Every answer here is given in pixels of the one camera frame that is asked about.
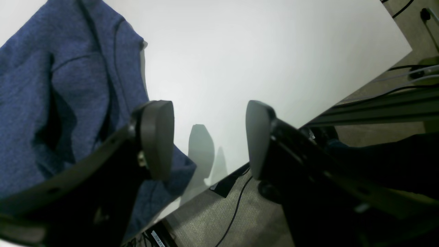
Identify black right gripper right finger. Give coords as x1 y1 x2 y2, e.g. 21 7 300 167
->
246 100 438 247

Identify blue t-shirt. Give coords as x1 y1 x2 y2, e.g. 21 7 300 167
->
1 0 196 244

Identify thin black floor cable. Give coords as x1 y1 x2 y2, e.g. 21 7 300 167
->
214 177 252 247

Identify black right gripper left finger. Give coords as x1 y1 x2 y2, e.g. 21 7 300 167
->
0 101 175 247

